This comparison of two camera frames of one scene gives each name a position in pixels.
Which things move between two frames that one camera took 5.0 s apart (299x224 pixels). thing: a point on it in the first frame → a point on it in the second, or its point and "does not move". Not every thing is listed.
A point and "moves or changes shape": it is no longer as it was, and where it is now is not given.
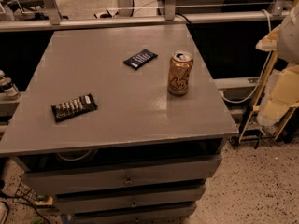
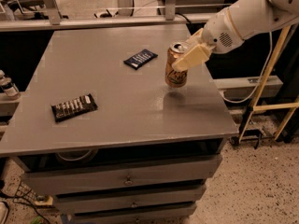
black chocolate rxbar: [73, 107] does not move
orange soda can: [180, 67] moves or changes shape
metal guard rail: [139, 21] does not move
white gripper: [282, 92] → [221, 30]
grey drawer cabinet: [143, 156] does not move
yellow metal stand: [255, 107] does not move
